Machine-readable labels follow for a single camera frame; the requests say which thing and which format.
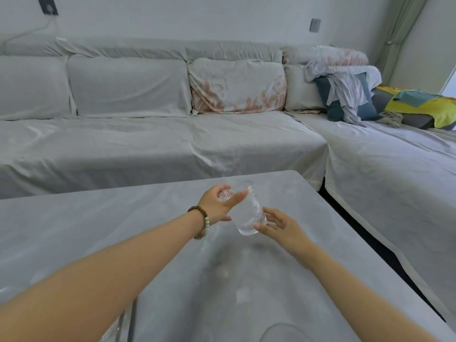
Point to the person's left hand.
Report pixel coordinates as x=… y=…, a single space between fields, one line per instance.
x=212 y=206

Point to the person's right hand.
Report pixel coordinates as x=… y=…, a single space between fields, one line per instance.
x=290 y=235

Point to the person's right thumb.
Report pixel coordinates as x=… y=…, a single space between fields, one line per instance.
x=265 y=229

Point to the person's left thumb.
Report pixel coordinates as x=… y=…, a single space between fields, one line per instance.
x=236 y=199

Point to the clear patterned drinking glass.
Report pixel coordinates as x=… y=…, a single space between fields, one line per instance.
x=249 y=213

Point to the person's left forearm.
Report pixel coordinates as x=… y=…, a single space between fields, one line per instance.
x=99 y=277

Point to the person's right forearm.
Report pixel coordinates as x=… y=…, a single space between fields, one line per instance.
x=356 y=299

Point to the grey covered corner sofa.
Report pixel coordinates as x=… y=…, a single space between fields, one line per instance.
x=171 y=149

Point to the grey floral back cushion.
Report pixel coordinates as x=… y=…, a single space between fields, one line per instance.
x=238 y=85

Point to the plain grey back cushion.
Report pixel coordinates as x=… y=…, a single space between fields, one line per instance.
x=301 y=90
x=128 y=85
x=30 y=87

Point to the blue pillow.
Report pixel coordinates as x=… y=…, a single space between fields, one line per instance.
x=367 y=110

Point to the white crumpled garment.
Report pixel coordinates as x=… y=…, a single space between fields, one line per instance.
x=347 y=87

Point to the small grey crumpled cloth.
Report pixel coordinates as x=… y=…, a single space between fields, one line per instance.
x=390 y=119

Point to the grey floral pillow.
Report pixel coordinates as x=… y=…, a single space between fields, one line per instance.
x=331 y=56

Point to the dark grey cushion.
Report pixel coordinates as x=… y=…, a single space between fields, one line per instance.
x=418 y=120

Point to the yellow patchwork blanket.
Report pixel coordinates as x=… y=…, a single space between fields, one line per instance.
x=420 y=103

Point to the pale green curtain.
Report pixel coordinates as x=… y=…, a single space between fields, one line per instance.
x=397 y=35

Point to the grey wall switch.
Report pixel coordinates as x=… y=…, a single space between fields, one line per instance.
x=315 y=25

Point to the black wall socket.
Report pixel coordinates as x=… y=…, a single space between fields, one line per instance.
x=48 y=5

